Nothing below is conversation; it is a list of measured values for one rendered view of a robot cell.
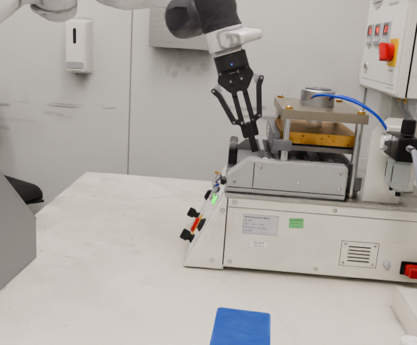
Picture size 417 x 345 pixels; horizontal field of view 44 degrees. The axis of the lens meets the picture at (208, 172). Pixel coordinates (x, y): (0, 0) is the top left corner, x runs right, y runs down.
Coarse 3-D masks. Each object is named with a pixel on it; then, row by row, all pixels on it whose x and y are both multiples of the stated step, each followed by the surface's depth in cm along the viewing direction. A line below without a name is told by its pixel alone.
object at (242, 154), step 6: (258, 138) 129; (258, 144) 125; (240, 150) 133; (246, 150) 134; (258, 150) 123; (240, 156) 126; (246, 156) 126; (252, 156) 127; (258, 156) 120; (264, 156) 128; (270, 156) 128; (228, 168) 113; (348, 180) 112; (360, 180) 112; (360, 186) 113
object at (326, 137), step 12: (276, 120) 127; (300, 120) 130; (312, 120) 119; (300, 132) 111; (312, 132) 112; (324, 132) 113; (336, 132) 115; (348, 132) 116; (300, 144) 112; (312, 144) 112; (324, 144) 112; (336, 144) 111; (348, 144) 111
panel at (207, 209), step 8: (224, 168) 137; (224, 176) 125; (224, 192) 111; (208, 200) 133; (216, 200) 113; (208, 208) 123; (200, 216) 130; (208, 216) 114; (192, 232) 127; (200, 232) 113; (192, 240) 119
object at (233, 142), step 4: (232, 136) 129; (232, 140) 124; (236, 140) 124; (232, 144) 118; (236, 144) 119; (232, 148) 116; (236, 148) 116; (232, 152) 116; (236, 152) 116; (228, 156) 117; (232, 156) 116; (236, 156) 116; (228, 160) 117; (232, 160) 116; (236, 160) 116
